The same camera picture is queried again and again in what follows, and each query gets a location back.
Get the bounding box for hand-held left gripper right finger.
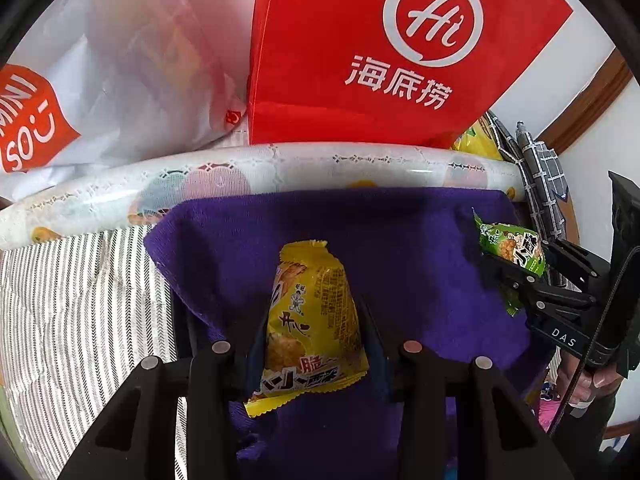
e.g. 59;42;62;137
357;299;576;480

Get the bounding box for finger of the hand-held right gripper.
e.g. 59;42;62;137
481;254;599;322
539;239;610;279

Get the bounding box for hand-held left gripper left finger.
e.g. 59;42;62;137
57;309;281;480

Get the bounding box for green snack packet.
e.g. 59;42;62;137
472;208;548;317

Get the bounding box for yellow snack packet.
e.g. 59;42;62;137
244;240;370;418

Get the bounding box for person's right hand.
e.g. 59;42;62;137
556;352;623;408

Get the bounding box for grey plaid cloth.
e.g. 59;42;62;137
487;110;581;272

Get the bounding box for purple cloth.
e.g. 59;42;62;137
144;186;546;480

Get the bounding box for yellow plastic bag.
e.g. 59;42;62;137
450;115;504;162

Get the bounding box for grey striped cloth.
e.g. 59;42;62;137
0;225;192;467

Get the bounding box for rolled patterned plastic tablecloth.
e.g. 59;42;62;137
0;142;523;252

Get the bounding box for red paper bag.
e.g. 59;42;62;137
246;0;574;150

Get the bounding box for white paper bag orange logo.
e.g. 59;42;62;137
0;0;251;202

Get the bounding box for brown wooden door frame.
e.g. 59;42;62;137
537;50;633;155

